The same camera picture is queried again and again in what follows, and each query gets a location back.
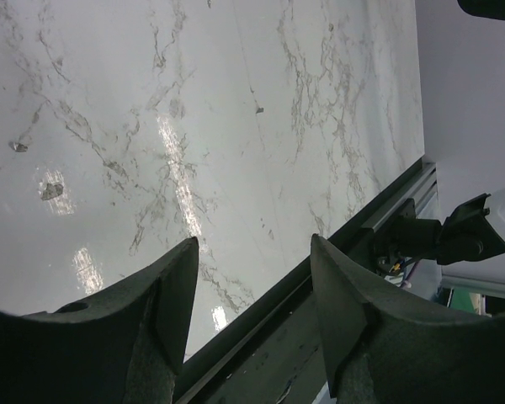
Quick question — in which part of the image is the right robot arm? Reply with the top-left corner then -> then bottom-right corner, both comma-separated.
369,189 -> 505,275

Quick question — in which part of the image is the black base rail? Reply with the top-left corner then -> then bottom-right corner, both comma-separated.
172,162 -> 441,404

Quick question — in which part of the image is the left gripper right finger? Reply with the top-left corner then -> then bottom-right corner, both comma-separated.
311,235 -> 505,403

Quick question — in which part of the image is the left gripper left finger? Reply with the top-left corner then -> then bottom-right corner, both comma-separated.
0,238 -> 199,403

